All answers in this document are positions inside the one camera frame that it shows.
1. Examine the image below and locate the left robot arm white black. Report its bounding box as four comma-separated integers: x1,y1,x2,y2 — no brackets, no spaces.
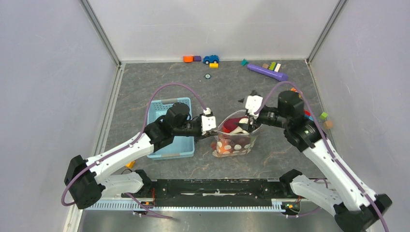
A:
61,102,217,209

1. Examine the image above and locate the blue toy car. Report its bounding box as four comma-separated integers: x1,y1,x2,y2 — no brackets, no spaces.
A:
203,55,220,65

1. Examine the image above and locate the white garlic toy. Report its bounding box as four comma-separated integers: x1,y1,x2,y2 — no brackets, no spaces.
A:
230,117,249,134

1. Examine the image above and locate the orange block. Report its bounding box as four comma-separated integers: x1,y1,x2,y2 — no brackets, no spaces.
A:
183,56,194,63

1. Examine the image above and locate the tan wooden cube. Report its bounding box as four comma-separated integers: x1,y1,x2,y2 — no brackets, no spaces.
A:
323,120,334,130

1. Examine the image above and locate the white slotted cable duct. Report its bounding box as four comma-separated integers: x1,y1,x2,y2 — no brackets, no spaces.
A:
84,200,283,212

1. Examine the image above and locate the white block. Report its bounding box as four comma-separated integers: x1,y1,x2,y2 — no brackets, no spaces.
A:
274,63,281,72

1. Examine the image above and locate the light blue plastic basket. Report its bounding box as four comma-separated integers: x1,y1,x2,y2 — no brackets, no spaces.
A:
147,97,195,160

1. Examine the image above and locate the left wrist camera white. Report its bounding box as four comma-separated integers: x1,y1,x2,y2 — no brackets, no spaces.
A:
201,107,217,135

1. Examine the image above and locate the small green cube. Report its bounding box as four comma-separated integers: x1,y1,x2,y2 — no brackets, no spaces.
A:
320,112,328,120

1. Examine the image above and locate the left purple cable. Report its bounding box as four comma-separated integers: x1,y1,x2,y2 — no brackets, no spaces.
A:
60,83,210,207

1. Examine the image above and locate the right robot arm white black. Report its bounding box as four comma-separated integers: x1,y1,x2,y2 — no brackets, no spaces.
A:
242,90,392,232

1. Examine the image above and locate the magenta fruit toy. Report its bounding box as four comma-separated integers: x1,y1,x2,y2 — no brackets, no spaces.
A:
221,117,243,133

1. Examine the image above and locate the green lego block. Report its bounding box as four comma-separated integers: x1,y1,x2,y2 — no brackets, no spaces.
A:
268,61,277,71

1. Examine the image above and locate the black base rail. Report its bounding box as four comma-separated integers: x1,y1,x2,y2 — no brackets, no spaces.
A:
133,179,298,207

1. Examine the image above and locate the yellow wedge block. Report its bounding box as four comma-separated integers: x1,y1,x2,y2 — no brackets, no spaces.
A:
125,160,135,169

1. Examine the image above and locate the clear polka dot zip bag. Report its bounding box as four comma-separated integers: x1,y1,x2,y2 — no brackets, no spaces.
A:
214,110,262,157

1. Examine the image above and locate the teal block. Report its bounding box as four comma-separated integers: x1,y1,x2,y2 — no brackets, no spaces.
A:
241,59,249,66

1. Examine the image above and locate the purple toy flashlight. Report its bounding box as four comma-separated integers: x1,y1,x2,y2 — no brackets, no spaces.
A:
247,63,289,82

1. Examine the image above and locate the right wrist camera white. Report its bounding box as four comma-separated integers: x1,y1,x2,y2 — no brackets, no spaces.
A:
238,90,263,118

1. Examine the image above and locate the multicolour duplo stack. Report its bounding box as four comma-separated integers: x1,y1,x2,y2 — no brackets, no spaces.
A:
304,110,314,121

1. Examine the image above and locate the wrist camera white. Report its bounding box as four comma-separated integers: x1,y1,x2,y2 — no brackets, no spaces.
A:
201,107,217,135
238,90,263,118

